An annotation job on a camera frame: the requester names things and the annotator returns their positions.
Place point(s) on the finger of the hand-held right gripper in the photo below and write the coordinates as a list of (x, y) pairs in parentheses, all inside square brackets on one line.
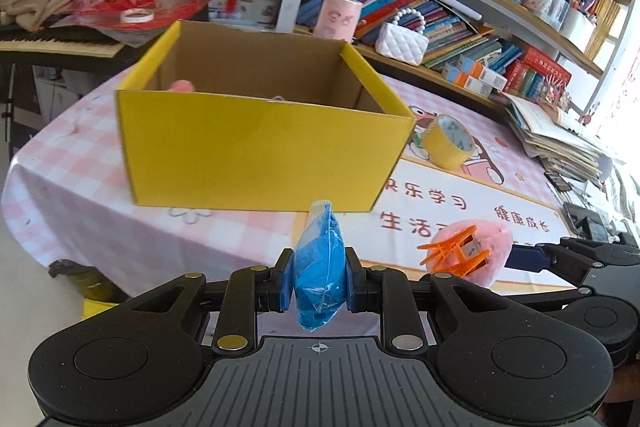
[(527, 258)]

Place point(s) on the row of colourful books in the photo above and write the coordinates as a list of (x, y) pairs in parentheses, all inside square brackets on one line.
[(440, 32)]

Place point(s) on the orange and white carton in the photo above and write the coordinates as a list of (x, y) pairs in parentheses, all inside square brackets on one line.
[(462, 79), (482, 74)]

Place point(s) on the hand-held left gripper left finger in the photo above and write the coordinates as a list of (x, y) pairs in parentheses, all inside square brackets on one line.
[(286, 279)]

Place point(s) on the electric piano keyboard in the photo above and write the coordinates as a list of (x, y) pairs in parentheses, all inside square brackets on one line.
[(55, 43)]

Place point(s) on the red wrapping paper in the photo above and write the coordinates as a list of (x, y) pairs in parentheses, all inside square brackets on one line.
[(150, 4)]

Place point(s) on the blue clay packet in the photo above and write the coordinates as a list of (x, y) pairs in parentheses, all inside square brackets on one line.
[(320, 267)]

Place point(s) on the white tape roll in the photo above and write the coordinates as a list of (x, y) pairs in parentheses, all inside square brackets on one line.
[(136, 15)]

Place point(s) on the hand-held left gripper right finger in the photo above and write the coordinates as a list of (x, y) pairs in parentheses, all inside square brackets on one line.
[(354, 279)]

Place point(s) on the pink plush hair clip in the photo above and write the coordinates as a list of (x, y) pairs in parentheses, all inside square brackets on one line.
[(492, 242)]

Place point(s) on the yellow cardboard box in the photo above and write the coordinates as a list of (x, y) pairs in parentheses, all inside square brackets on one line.
[(260, 152)]

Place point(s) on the stack of papers and booklets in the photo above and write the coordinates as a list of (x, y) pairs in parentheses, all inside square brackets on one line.
[(560, 137)]

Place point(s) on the wooden bookshelf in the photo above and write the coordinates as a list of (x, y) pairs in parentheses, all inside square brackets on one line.
[(500, 12)]

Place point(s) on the small pink ball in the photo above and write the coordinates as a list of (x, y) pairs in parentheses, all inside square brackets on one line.
[(181, 87)]

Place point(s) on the pink cylinder container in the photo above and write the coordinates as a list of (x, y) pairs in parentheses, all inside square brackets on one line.
[(336, 18)]

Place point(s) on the thick red dictionary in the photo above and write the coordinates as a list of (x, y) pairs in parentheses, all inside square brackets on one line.
[(545, 67)]

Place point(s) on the yellow tape roll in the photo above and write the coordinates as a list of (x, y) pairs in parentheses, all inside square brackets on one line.
[(445, 147)]

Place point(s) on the grey smartphone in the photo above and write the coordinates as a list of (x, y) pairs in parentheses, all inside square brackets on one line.
[(587, 219)]

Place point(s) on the row of yellow books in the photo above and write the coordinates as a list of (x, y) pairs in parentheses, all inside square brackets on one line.
[(605, 27)]

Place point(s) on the orange claw hair clip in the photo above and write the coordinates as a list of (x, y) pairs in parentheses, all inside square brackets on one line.
[(450, 254)]

